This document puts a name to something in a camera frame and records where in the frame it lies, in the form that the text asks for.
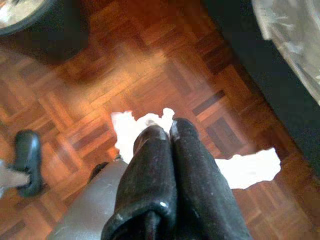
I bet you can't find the beige floral bed sheet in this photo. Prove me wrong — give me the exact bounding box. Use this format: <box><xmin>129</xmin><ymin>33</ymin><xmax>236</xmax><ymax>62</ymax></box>
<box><xmin>252</xmin><ymin>0</ymin><xmax>320</xmax><ymax>106</ymax></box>

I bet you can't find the black robot left foot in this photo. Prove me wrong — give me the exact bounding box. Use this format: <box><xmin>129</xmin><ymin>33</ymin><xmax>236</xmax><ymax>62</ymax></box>
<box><xmin>14</xmin><ymin>129</ymin><xmax>43</xmax><ymax>198</ymax></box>

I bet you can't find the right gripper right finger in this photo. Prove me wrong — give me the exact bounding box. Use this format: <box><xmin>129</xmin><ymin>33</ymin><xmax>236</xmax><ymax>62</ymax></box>
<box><xmin>171</xmin><ymin>118</ymin><xmax>251</xmax><ymax>240</ymax></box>

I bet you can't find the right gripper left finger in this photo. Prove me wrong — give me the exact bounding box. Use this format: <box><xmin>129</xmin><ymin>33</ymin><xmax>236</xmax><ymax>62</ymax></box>
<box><xmin>102</xmin><ymin>124</ymin><xmax>177</xmax><ymax>240</ymax></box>

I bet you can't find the white tissue paper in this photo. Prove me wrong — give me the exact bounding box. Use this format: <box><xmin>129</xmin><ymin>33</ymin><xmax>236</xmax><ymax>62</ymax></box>
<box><xmin>111</xmin><ymin>107</ymin><xmax>282</xmax><ymax>191</ymax></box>

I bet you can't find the silver robot right leg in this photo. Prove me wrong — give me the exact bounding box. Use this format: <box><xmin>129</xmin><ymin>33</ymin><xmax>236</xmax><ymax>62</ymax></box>
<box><xmin>56</xmin><ymin>159</ymin><xmax>131</xmax><ymax>240</ymax></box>

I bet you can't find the black round trash bin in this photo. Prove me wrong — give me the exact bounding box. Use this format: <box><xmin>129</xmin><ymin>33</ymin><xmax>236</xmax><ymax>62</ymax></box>
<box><xmin>0</xmin><ymin>0</ymin><xmax>60</xmax><ymax>37</ymax></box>

